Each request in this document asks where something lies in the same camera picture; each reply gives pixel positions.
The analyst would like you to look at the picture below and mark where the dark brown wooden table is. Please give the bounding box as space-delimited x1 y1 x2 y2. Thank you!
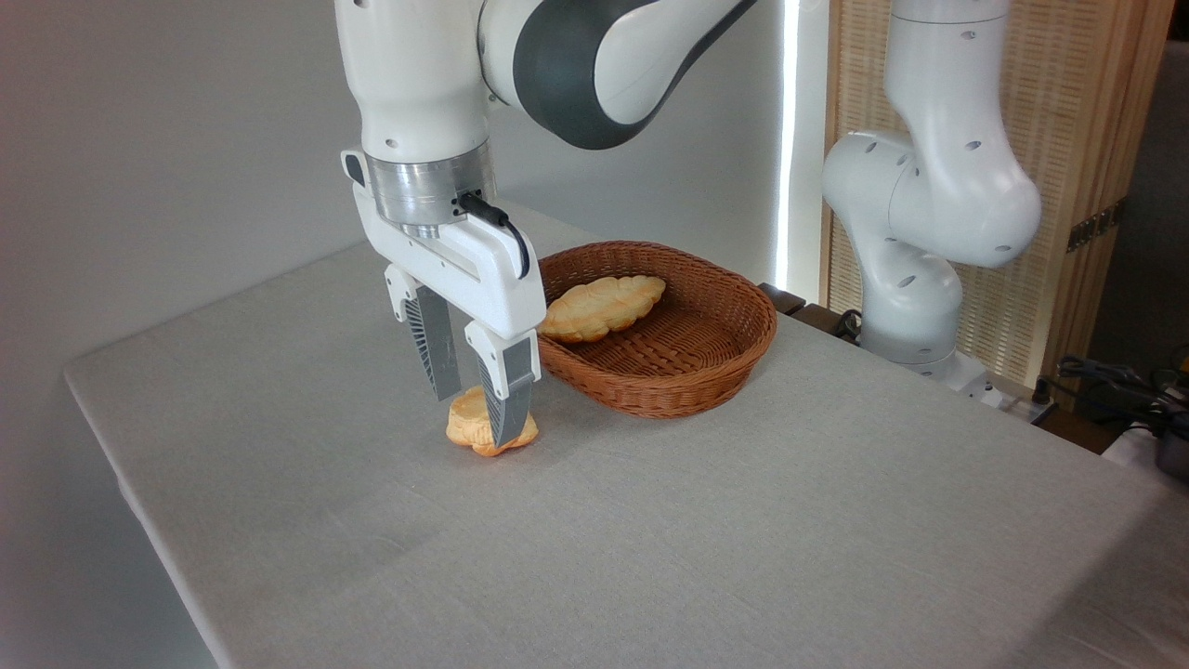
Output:
759 282 865 345

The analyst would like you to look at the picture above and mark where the wooden slatted screen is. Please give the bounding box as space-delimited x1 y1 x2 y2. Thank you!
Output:
820 0 1176 410

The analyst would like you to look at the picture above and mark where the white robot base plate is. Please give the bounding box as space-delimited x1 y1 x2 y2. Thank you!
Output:
915 351 1058 424

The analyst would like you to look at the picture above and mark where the round orange bread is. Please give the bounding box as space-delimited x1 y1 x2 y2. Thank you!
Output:
446 386 540 458

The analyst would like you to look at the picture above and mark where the long braided bread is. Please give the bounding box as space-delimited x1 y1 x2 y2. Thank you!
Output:
539 275 667 344

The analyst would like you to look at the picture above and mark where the black metal hinge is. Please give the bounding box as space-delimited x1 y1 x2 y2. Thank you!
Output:
1066 200 1127 254

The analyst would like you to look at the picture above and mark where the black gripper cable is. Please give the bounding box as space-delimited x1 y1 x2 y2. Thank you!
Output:
457 192 531 280

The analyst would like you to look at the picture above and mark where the grey tablecloth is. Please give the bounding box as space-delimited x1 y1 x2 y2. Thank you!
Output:
63 195 1189 669

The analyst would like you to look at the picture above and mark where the black cable bundle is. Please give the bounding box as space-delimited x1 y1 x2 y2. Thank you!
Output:
1054 353 1189 438

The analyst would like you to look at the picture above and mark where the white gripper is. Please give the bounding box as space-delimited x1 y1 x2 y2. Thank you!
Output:
341 149 547 449

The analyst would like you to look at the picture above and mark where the brown wicker basket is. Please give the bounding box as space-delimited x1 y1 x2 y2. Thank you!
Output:
534 241 779 420

